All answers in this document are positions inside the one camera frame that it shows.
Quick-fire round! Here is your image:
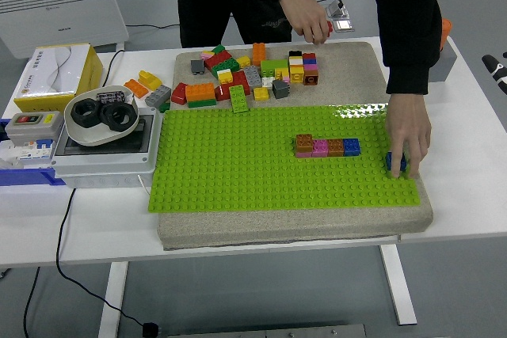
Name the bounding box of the person's right hand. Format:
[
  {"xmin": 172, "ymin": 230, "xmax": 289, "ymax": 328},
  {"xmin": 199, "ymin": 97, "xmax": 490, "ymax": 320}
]
[{"xmin": 279, "ymin": 0, "xmax": 332, "ymax": 45}]

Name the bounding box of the person's left hand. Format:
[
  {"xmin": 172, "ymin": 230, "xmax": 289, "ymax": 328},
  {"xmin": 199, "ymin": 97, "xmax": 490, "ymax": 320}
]
[{"xmin": 384, "ymin": 92, "xmax": 433, "ymax": 180}]

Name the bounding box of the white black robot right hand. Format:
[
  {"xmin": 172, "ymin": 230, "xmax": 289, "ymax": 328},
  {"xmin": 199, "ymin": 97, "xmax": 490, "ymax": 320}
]
[{"xmin": 482, "ymin": 54, "xmax": 507, "ymax": 97}]

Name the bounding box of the blue square brick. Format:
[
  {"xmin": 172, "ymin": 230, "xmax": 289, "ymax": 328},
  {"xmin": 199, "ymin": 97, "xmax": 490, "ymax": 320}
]
[
  {"xmin": 342, "ymin": 137, "xmax": 362, "ymax": 158},
  {"xmin": 386, "ymin": 150, "xmax": 409, "ymax": 175}
]

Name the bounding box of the green studded baseplate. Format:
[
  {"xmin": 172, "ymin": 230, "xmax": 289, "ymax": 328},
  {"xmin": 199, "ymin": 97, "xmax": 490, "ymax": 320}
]
[{"xmin": 148, "ymin": 102, "xmax": 422, "ymax": 213}]

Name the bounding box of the open metal floor socket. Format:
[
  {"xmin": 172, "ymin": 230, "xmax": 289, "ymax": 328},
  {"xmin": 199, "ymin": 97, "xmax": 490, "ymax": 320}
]
[{"xmin": 326, "ymin": 0, "xmax": 349, "ymax": 19}]

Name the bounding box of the grey block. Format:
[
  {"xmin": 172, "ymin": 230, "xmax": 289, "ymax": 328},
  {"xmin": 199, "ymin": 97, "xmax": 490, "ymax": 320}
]
[{"xmin": 429, "ymin": 36, "xmax": 458, "ymax": 84}]

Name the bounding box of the large lime green brick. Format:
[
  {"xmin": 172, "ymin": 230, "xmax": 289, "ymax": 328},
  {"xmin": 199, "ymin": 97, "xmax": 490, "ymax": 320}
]
[{"xmin": 260, "ymin": 59, "xmax": 289, "ymax": 78}]

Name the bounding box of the tall orange brick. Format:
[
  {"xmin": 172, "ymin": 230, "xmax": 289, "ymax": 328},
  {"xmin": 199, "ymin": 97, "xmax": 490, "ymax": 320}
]
[{"xmin": 252, "ymin": 42, "xmax": 267, "ymax": 66}]

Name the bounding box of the orange cylinder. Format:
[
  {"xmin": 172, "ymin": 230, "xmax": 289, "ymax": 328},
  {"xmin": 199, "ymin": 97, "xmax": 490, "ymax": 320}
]
[{"xmin": 440, "ymin": 17, "xmax": 453, "ymax": 53}]

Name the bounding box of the dark grey sloped brick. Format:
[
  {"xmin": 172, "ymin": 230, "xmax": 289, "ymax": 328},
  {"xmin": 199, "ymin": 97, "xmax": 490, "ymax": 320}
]
[{"xmin": 272, "ymin": 79, "xmax": 292, "ymax": 100}]

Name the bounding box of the grey long brick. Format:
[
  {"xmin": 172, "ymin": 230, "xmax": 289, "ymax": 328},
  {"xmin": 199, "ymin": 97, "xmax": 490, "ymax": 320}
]
[
  {"xmin": 243, "ymin": 65, "xmax": 263, "ymax": 88},
  {"xmin": 144, "ymin": 85, "xmax": 173, "ymax": 108}
]

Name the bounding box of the dark green long brick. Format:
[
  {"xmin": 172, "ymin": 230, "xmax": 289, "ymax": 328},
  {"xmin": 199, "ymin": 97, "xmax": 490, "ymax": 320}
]
[{"xmin": 212, "ymin": 59, "xmax": 241, "ymax": 78}]

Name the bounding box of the large red brick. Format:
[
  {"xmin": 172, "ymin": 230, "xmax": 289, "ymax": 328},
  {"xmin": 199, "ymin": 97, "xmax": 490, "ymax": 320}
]
[{"xmin": 204, "ymin": 50, "xmax": 233, "ymax": 70}]

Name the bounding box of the lime green long plate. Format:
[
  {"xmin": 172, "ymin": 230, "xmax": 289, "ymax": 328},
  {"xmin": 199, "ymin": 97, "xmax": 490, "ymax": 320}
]
[{"xmin": 228, "ymin": 83, "xmax": 250, "ymax": 114}]

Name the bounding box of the red long brick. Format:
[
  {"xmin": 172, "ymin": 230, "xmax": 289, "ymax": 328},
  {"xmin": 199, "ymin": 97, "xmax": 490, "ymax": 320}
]
[{"xmin": 215, "ymin": 82, "xmax": 253, "ymax": 102}]

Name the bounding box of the orange long brick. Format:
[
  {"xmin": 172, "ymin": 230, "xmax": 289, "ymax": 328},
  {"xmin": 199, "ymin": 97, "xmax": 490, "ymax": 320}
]
[{"xmin": 185, "ymin": 82, "xmax": 216, "ymax": 103}]

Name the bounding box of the red sloped brick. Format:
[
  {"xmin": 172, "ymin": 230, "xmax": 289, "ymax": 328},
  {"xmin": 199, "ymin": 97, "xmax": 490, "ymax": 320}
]
[{"xmin": 170, "ymin": 82, "xmax": 189, "ymax": 106}]

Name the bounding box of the white table leg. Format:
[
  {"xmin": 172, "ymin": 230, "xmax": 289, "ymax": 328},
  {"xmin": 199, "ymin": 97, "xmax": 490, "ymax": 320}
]
[
  {"xmin": 97, "ymin": 261, "xmax": 130, "ymax": 338},
  {"xmin": 379, "ymin": 245, "xmax": 418, "ymax": 326}
]

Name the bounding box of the yellow stepped brick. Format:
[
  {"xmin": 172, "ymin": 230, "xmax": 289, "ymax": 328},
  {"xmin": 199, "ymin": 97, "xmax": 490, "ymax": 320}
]
[{"xmin": 138, "ymin": 70, "xmax": 163, "ymax": 91}]

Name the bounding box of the grey-brown foam mat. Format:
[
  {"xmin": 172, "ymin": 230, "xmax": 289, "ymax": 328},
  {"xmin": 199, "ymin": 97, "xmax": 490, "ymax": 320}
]
[{"xmin": 157, "ymin": 40, "xmax": 434, "ymax": 252}]

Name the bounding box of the orange plate brick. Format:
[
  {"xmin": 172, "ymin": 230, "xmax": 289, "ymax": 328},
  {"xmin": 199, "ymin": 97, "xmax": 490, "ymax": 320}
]
[{"xmin": 124, "ymin": 78, "xmax": 150, "ymax": 100}]

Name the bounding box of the small black purple part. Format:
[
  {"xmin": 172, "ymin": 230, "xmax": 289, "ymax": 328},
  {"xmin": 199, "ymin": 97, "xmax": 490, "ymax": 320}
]
[{"xmin": 96, "ymin": 90, "xmax": 127, "ymax": 105}]

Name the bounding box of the large black nut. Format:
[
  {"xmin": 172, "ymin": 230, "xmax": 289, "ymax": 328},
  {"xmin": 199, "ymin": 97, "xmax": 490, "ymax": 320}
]
[
  {"xmin": 71, "ymin": 99, "xmax": 103, "ymax": 130},
  {"xmin": 99, "ymin": 103, "xmax": 135, "ymax": 132}
]

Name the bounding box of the white bowl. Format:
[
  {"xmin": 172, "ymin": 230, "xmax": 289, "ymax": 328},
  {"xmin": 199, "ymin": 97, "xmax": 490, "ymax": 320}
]
[{"xmin": 64, "ymin": 84, "xmax": 140, "ymax": 147}]

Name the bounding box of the white panel heater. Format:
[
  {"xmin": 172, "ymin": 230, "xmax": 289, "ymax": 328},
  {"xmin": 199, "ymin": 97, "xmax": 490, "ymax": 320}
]
[{"xmin": 0, "ymin": 0, "xmax": 131, "ymax": 60}]

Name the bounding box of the yellow tissue box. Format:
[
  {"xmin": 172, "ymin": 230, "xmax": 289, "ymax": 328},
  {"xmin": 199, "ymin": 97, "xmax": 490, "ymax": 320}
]
[{"xmin": 14, "ymin": 43, "xmax": 105, "ymax": 113}]

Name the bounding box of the white blue circuit breaker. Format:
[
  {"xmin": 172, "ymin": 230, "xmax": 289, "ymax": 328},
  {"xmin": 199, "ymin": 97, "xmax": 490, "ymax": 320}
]
[{"xmin": 0, "ymin": 138, "xmax": 55, "ymax": 168}]

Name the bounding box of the blue plastic bin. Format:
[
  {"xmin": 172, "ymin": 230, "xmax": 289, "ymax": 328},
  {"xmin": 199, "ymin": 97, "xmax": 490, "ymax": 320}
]
[{"xmin": 0, "ymin": 118, "xmax": 67, "ymax": 188}]

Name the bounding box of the black floor power cable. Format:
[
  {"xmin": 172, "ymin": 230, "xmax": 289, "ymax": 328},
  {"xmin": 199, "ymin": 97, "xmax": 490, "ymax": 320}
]
[{"xmin": 126, "ymin": 0, "xmax": 344, "ymax": 31}]

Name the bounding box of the grey electrical enclosure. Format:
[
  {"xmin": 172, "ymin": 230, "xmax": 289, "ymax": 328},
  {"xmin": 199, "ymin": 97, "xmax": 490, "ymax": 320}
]
[{"xmin": 51, "ymin": 106, "xmax": 164, "ymax": 189}]

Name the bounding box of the grey push-button switch box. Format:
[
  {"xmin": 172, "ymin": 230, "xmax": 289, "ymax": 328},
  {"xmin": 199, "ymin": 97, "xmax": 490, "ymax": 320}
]
[{"xmin": 5, "ymin": 111, "xmax": 67, "ymax": 146}]

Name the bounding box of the black cable with plug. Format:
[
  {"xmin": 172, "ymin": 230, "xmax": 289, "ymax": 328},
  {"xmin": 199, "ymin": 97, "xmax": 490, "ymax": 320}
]
[{"xmin": 55, "ymin": 187, "xmax": 160, "ymax": 337}]

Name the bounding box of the thin black cable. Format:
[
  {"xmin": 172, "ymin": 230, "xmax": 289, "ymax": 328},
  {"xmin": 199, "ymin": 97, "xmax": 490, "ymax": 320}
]
[{"xmin": 22, "ymin": 266, "xmax": 41, "ymax": 338}]

